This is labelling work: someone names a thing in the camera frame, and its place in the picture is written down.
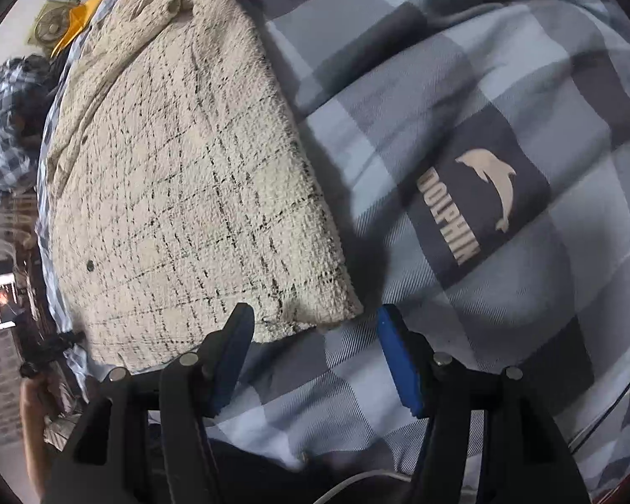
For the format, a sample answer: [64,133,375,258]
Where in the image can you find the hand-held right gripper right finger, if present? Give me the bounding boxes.
[376,304,591,504]

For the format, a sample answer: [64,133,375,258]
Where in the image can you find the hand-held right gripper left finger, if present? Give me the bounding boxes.
[45,303,256,504]

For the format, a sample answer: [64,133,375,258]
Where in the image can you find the cream plaid shirt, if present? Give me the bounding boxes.
[39,0,364,376]

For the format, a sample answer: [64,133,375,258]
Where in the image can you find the person's left forearm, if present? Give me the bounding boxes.
[20,378,50,484]

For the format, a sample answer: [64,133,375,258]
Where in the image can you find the lit screen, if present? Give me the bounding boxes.
[0,260,19,329]

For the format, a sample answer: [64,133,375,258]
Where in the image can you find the crumpled checkered duvet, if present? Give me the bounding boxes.
[0,55,53,200]

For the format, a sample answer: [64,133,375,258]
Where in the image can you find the blue grey checkered bed blanket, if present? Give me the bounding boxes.
[34,0,630,499]

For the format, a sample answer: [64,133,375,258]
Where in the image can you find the beige box fan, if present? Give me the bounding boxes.
[26,0,82,56]

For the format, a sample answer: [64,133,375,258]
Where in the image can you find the yellow cloth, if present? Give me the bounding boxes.
[50,0,108,58]

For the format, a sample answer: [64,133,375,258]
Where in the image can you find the white cable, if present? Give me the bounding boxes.
[315,470,415,504]

